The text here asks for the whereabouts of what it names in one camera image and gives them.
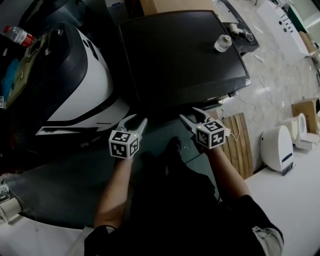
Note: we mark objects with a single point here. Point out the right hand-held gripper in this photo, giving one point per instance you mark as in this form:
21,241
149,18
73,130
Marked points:
211,136

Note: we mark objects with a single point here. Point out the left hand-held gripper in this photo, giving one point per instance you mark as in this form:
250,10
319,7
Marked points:
120,148

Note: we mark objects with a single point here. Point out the person's left forearm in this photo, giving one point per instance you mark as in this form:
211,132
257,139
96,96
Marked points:
112,195

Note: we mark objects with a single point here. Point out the person's right forearm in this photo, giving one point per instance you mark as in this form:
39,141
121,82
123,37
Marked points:
227,175

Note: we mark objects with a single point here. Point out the white power adapter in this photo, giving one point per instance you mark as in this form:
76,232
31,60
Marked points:
226,132

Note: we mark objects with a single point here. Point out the person's black shoe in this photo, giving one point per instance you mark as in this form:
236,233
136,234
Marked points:
174,145

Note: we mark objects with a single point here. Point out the wooden slatted pallet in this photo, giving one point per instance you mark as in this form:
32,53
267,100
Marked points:
240,150

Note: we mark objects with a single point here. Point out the black washing machine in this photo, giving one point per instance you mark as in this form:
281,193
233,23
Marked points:
180,55

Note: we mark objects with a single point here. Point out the white and dark robot machine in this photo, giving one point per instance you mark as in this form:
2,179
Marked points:
75,75

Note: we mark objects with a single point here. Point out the small clear bottle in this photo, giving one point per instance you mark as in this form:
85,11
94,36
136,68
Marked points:
222,44

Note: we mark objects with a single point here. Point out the white rounded appliance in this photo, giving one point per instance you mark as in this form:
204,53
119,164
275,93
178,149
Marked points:
276,150

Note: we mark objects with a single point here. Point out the dark green floor mat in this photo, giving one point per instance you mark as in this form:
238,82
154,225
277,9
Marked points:
62,180

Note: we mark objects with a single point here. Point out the black metal cart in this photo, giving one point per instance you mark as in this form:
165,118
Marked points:
246,43

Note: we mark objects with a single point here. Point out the tape roll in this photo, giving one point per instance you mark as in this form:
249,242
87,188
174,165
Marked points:
234,28

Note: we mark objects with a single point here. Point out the person's black clothing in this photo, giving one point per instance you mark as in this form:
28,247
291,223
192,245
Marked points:
175,220

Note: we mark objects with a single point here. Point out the white toilet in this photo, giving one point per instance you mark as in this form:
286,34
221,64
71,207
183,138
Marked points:
303,132

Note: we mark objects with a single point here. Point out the small cardboard box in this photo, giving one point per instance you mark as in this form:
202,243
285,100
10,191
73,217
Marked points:
303,108

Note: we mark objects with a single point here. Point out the large cardboard box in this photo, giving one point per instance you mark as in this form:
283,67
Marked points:
175,6

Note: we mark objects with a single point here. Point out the white curved panel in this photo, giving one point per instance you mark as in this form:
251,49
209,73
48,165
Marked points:
282,25

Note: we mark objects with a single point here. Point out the blue cloth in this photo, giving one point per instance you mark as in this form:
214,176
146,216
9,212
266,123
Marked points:
10,77

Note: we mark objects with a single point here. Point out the red label plastic water bottle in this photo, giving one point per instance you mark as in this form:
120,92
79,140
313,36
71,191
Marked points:
20,36

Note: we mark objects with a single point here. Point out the beige board frame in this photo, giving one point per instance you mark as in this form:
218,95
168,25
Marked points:
27,70

